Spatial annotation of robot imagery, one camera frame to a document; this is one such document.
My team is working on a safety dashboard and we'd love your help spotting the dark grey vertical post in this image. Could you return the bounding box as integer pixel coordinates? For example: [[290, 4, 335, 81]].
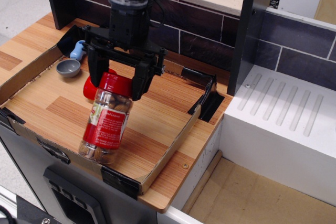
[[227, 0, 270, 96]]

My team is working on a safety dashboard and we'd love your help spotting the black oven control panel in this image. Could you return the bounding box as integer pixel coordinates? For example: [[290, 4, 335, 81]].
[[44, 168, 106, 223]]

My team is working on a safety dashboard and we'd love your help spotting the white ridged drainboard sink unit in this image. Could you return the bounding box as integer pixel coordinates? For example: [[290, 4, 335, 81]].
[[219, 66, 335, 205]]

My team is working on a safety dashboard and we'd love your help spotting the blue-handled grey measuring spoon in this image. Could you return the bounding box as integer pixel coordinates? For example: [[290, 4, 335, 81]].
[[56, 40, 86, 78]]

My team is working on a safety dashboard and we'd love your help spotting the cardboard fence with black tape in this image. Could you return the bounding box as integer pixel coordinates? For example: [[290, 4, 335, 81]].
[[1, 20, 231, 209]]

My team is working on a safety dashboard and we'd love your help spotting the red and white toy piece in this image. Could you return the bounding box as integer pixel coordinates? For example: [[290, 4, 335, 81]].
[[83, 69, 117, 101]]

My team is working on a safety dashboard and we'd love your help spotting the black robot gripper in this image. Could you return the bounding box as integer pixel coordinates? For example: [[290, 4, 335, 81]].
[[82, 0, 167, 101]]

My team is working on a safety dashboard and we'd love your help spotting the red-lidded basil spice bottle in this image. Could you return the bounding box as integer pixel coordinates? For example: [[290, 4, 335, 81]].
[[78, 72, 133, 165]]

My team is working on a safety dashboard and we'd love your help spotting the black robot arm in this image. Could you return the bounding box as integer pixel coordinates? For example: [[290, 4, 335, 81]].
[[82, 0, 167, 101]]

